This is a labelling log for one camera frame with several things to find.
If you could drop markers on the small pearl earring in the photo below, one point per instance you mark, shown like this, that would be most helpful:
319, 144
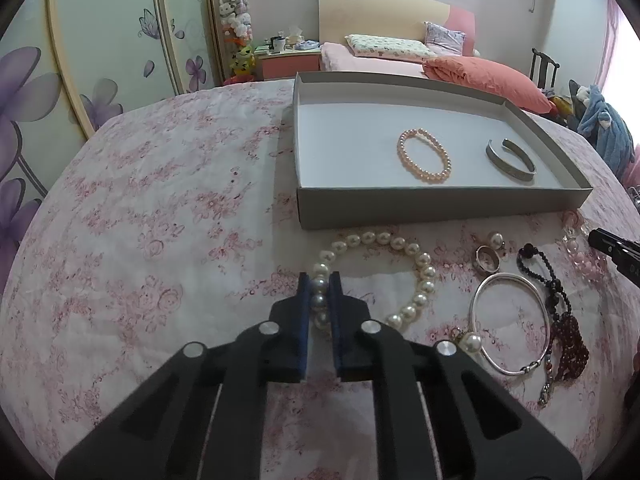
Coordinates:
496, 241

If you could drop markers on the pink floral bedspread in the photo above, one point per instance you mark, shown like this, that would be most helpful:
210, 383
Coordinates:
178, 222

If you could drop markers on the large pearl earring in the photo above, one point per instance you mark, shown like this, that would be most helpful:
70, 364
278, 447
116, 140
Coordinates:
467, 340

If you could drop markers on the floral white pillow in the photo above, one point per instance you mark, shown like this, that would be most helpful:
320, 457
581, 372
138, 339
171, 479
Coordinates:
395, 49

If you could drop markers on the floral sliding wardrobe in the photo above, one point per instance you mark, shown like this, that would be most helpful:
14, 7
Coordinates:
68, 67

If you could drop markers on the plush toy hanging rack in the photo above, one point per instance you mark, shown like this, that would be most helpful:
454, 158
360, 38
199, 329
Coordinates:
235, 31

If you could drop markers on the pink bedside table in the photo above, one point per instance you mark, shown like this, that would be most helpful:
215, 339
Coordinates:
287, 64

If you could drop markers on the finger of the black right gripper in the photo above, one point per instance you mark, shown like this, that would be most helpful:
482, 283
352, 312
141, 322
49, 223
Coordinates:
613, 246

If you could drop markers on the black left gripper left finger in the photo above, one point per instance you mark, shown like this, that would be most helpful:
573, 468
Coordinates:
201, 415

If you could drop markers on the blue plush clothing pile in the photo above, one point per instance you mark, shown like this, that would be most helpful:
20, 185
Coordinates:
603, 128

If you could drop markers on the bed with beige headboard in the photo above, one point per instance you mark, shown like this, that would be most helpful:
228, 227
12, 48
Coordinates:
403, 19

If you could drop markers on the purple patterned pillow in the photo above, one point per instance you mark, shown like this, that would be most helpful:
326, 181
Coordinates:
444, 41

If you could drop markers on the pink curtain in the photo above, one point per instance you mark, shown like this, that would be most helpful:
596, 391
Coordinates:
621, 84

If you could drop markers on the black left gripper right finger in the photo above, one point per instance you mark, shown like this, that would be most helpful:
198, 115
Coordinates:
437, 412

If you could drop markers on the white mug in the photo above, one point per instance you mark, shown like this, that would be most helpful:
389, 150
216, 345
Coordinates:
277, 43

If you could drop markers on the folded coral quilt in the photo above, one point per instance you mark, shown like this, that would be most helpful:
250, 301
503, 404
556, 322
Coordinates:
491, 77

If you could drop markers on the dark wooden chair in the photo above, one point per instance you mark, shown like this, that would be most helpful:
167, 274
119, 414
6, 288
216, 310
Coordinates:
543, 70

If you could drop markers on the silver bangle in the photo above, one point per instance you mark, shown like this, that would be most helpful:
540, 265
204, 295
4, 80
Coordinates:
508, 311

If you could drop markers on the grey cardboard tray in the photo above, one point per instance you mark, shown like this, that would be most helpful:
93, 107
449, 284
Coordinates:
386, 149

